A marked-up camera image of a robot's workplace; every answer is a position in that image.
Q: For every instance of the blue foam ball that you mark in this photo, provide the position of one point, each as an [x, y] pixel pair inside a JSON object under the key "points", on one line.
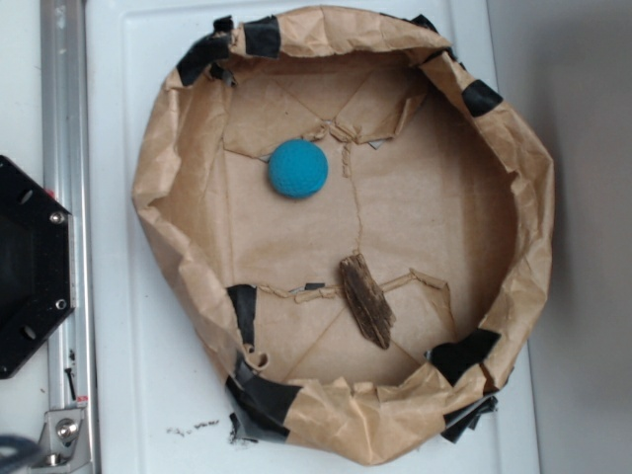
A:
{"points": [[298, 169]]}

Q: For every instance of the brown paper bag bin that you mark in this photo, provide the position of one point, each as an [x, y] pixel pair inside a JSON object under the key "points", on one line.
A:
{"points": [[434, 178]]}

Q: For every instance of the brown wood bark piece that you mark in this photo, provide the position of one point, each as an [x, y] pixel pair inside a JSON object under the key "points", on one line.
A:
{"points": [[367, 302]]}

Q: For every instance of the white plastic tray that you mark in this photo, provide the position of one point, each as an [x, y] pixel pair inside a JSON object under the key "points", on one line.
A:
{"points": [[162, 408]]}

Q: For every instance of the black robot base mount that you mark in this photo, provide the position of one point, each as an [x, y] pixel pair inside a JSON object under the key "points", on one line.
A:
{"points": [[35, 267]]}

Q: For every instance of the metal corner bracket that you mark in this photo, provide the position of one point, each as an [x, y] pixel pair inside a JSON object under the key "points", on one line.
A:
{"points": [[64, 442]]}

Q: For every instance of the aluminium extrusion rail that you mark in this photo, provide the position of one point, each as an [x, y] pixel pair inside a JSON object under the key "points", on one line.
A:
{"points": [[72, 381]]}

